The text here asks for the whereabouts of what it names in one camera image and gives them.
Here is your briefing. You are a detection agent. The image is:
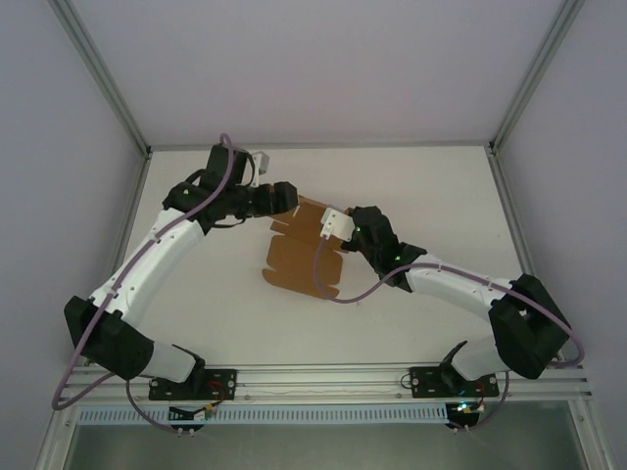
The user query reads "brown cardboard paper box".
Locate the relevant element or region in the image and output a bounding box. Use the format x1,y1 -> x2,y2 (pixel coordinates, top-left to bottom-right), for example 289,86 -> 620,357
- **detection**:
261,194 -> 350,301

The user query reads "aluminium mounting beam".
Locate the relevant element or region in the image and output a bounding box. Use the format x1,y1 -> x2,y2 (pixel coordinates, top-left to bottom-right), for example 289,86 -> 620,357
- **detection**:
58,362 -> 597,403

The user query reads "right connector with green light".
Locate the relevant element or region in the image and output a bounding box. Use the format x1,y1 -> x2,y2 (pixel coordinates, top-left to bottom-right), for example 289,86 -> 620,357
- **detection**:
443,399 -> 487,423

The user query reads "grey metal sheet panel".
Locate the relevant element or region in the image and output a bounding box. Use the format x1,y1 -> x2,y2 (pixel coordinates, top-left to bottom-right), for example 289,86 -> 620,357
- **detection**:
63,423 -> 589,470

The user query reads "left connector with yellow plug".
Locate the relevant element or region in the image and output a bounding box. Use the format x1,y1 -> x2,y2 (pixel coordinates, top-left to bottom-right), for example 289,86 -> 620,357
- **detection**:
169,401 -> 219,423

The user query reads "aluminium rear table rail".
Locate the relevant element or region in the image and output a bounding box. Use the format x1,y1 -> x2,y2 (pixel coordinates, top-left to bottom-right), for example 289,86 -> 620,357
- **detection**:
146,140 -> 494,153

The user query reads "aluminium table rail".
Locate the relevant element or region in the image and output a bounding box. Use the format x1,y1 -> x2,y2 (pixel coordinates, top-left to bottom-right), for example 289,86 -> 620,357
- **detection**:
487,146 -> 540,283
85,152 -> 154,367
146,140 -> 494,153

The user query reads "aluminium left table rail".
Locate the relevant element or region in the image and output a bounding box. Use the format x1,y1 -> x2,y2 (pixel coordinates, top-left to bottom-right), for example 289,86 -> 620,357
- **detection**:
85,152 -> 154,367

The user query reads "aluminium right table rail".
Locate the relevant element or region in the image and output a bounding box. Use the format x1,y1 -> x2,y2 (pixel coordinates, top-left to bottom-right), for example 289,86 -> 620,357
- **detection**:
487,146 -> 540,283

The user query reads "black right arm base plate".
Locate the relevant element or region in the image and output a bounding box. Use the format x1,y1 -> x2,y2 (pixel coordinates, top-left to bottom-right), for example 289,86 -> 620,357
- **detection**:
410,365 -> 501,399

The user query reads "white slotted cable duct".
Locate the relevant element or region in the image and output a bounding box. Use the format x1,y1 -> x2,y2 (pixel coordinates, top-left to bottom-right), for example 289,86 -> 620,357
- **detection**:
77,403 -> 450,426

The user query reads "aluminium left frame post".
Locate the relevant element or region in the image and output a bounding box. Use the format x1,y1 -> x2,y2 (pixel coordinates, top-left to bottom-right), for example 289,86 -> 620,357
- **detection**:
48,0 -> 152,159

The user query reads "aluminium frame post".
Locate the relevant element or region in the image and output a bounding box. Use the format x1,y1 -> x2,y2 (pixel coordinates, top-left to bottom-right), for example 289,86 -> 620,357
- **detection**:
48,0 -> 152,159
488,0 -> 587,157

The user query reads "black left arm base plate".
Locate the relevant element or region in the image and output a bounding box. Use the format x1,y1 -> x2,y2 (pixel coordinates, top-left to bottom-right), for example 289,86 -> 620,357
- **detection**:
148,367 -> 238,400

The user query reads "aluminium right frame post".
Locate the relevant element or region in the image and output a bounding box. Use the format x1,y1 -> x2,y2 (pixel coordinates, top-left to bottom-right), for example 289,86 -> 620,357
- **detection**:
488,0 -> 587,157

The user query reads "aluminium lower right frame bar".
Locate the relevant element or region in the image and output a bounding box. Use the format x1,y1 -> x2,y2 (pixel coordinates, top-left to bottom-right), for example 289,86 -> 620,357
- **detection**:
567,399 -> 621,470

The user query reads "aluminium frame bar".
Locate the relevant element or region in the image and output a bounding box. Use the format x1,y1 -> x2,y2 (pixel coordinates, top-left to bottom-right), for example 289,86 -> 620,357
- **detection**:
33,400 -> 82,470
567,399 -> 621,470

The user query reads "aluminium lower left frame bar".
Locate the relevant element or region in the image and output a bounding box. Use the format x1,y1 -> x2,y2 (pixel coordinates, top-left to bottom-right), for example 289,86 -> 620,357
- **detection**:
33,400 -> 82,470

